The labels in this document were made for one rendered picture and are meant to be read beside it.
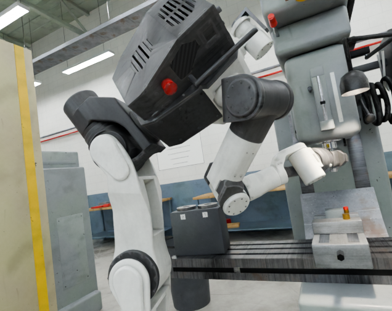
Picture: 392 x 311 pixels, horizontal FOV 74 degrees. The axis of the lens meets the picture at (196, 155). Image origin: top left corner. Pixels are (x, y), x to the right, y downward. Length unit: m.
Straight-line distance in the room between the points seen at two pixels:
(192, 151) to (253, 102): 5.35
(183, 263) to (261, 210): 4.38
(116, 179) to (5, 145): 1.30
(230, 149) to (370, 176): 0.94
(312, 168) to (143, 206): 0.49
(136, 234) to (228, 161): 0.32
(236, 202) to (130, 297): 0.36
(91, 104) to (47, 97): 8.53
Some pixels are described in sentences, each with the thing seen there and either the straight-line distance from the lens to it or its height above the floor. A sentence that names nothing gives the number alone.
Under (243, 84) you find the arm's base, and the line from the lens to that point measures 0.56.
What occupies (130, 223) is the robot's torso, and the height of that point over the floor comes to 1.15.
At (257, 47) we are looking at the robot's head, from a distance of 0.79.
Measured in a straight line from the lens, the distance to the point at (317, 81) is 0.98.
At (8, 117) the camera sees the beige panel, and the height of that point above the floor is 1.79.
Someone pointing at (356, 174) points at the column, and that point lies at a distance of 1.46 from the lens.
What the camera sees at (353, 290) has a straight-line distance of 1.00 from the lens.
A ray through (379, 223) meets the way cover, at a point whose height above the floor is 0.94.
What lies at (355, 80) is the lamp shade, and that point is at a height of 1.45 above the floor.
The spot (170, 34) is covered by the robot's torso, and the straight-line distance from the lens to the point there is 0.63.
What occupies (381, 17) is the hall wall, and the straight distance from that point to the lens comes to 5.86.
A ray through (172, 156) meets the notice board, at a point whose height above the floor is 1.81.
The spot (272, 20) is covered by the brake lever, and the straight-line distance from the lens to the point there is 0.94.
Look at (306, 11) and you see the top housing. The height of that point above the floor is 1.73.
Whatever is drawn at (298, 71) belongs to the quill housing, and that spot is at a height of 1.56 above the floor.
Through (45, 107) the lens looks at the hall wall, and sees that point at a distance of 9.34.
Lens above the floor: 1.25
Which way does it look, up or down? 5 degrees up
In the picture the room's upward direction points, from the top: 9 degrees counter-clockwise
